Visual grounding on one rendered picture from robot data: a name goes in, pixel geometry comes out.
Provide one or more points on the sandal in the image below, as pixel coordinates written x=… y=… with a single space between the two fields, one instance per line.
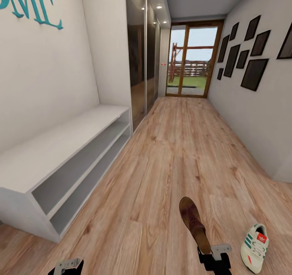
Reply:
x=191 y=218

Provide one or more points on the door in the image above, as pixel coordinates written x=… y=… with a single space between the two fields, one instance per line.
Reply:
x=194 y=47

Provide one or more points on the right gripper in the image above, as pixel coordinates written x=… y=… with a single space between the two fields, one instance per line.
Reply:
x=212 y=265

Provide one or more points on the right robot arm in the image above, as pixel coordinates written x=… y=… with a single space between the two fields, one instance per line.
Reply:
x=218 y=260

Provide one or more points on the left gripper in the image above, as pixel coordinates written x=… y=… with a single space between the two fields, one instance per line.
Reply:
x=72 y=271

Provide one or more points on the gym shoe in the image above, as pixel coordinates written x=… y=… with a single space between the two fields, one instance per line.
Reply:
x=253 y=249

